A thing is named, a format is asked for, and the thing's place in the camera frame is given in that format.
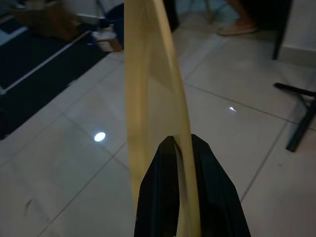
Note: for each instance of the beige shoe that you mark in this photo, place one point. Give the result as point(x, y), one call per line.
point(237, 30)

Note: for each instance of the black metal stand base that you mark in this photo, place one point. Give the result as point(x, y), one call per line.
point(303, 118)

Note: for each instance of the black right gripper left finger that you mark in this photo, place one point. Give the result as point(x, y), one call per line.
point(158, 192)

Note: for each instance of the beige plate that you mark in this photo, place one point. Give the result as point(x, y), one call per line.
point(148, 74)

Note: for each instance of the small tan box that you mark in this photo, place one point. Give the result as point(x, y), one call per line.
point(108, 42)

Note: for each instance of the brown cardboard box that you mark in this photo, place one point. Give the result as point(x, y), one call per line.
point(49, 22)

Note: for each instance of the dark floor mat white stripe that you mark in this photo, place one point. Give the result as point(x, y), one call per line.
point(37, 74)

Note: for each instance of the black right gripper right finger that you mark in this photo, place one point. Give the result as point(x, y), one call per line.
point(217, 192)

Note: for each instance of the dark blue bin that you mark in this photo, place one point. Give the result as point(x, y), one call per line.
point(116, 19)

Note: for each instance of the black furniture leg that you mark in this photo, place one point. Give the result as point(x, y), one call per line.
point(284, 27)

